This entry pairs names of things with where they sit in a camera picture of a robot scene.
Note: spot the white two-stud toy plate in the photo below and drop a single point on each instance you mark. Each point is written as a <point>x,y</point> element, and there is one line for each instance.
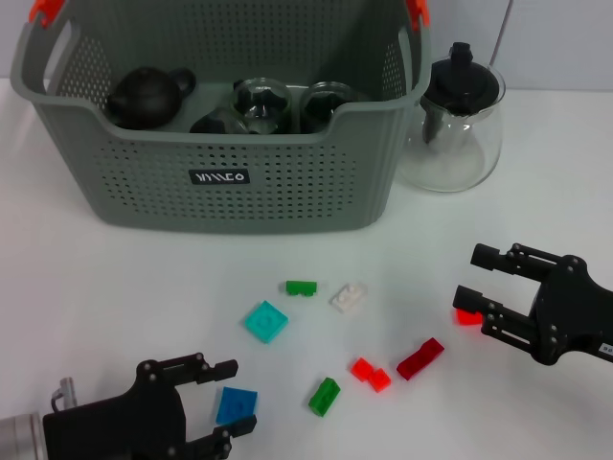
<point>348,298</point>

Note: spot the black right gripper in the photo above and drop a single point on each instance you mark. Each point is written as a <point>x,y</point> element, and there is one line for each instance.
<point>574,316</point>

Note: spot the dark clay teapot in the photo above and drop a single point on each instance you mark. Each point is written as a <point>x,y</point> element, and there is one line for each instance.
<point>143,98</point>

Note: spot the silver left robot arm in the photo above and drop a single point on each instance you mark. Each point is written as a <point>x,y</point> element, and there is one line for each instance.
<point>21,438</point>

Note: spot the green rectangular toy brick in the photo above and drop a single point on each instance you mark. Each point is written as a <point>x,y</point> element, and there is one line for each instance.
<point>323,397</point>

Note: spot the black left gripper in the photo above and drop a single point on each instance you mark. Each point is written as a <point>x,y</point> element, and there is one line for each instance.
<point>120,426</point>

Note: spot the teal square toy plate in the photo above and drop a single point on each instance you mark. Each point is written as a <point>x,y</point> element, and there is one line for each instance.
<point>265,322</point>

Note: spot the dark red long toy brick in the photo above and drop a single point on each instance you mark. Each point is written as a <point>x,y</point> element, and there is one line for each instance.
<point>416,361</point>

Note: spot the glass teacup with black sleeve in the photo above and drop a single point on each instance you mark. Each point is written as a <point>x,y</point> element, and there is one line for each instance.
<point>261,105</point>
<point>211,122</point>
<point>325,108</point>

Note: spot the grey perforated storage basket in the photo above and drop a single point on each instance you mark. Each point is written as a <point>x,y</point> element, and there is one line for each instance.
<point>239,206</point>

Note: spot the glass carafe with black lid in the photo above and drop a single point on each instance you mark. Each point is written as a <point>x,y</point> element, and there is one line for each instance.
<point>460,81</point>

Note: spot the bright red toy brick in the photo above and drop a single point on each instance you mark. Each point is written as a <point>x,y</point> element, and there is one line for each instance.
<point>467,319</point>

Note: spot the green notched toy brick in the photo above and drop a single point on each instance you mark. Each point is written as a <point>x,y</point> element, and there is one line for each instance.
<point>299,287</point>

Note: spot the blue square toy plate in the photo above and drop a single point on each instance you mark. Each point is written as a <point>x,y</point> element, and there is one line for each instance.
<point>235,405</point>

